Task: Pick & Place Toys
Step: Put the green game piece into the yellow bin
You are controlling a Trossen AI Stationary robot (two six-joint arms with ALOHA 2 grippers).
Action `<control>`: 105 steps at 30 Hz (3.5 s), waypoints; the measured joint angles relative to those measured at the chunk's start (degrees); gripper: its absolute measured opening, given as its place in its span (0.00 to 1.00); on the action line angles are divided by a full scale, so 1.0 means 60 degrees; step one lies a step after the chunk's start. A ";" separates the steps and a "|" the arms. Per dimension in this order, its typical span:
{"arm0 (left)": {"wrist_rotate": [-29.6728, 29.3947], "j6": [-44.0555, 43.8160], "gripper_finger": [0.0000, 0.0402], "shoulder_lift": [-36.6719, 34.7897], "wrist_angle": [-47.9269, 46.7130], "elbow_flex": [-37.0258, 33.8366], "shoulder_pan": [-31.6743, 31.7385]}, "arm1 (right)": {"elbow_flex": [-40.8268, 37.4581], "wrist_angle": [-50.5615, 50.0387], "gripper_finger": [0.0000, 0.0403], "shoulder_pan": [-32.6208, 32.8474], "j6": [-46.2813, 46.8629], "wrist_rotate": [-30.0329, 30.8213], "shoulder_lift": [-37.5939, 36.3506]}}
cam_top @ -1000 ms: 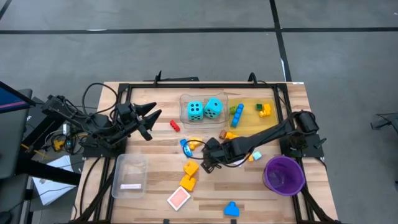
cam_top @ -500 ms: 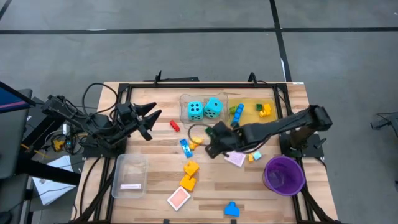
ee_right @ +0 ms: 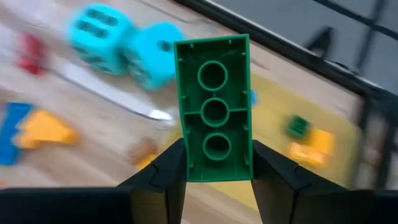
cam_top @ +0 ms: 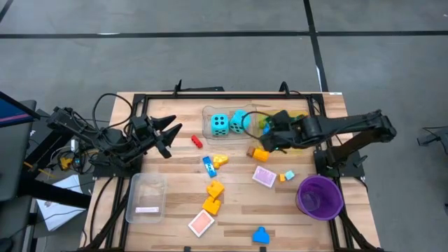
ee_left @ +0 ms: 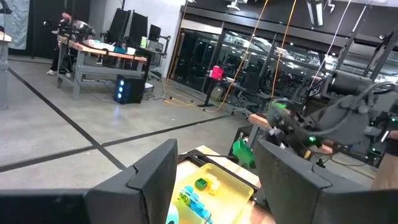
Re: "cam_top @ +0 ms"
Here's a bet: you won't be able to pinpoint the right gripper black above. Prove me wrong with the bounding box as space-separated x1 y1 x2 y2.
260 116 312 154

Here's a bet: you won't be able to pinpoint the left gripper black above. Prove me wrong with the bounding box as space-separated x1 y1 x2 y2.
129 113 183 160

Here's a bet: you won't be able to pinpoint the orange two-stud brick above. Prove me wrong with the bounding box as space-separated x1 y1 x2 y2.
252 148 270 163

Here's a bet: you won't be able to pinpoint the purple playing card deck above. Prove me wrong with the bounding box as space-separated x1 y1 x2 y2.
251 165 277 189

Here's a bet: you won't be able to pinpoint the teal foam dice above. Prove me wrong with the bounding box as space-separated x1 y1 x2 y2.
210 113 230 137
229 109 252 134

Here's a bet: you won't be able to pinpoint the blue printed brick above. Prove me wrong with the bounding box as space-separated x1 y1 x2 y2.
202 155 218 179

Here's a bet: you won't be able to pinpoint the yellow notched block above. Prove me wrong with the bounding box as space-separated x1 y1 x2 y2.
202 195 222 216
206 179 225 200

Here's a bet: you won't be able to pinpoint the orange playing card deck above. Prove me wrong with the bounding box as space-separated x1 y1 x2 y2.
188 209 216 238

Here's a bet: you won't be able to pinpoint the yellow translucent tray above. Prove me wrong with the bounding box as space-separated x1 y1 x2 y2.
256 110 314 152

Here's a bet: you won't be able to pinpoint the clear wavy plastic bin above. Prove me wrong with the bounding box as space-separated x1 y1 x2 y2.
202 104 259 146

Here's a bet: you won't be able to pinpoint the yellow angled block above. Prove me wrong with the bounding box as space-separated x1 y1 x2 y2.
212 153 230 169

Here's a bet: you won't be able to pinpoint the clear rectangular plastic container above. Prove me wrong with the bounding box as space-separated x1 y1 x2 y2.
125 172 168 224

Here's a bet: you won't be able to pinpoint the purple plastic bucket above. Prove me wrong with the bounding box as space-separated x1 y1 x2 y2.
295 174 344 221

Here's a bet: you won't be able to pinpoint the blue figure-shaped block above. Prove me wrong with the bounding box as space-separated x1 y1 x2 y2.
252 226 271 245

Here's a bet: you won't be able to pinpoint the yellow clamp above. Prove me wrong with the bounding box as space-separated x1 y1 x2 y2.
58 156 74 172

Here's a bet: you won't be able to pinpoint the black control box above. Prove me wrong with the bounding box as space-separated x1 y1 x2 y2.
26 118 73 169

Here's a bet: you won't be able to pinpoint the black floor beam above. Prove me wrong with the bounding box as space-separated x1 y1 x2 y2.
19 176 92 210

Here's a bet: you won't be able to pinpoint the white paper sheet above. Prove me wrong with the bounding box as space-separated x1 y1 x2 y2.
36 174 88 232

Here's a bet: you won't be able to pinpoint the dark grey equipment case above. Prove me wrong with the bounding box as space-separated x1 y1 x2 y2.
0 99 38 202

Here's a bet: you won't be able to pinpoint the blue-screen monitor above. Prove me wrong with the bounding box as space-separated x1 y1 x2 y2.
0 90 40 129

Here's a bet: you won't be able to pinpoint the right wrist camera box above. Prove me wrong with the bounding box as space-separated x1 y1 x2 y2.
272 110 293 127

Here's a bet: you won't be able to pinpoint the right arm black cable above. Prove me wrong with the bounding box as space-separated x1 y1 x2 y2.
241 111 277 141

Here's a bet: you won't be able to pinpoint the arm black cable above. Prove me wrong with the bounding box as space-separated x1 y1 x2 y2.
92 92 134 130
241 111 277 141

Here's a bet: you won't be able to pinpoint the black rear bracket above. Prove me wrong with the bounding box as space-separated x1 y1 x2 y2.
162 79 225 93

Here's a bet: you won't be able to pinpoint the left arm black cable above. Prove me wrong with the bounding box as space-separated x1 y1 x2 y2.
92 92 134 130

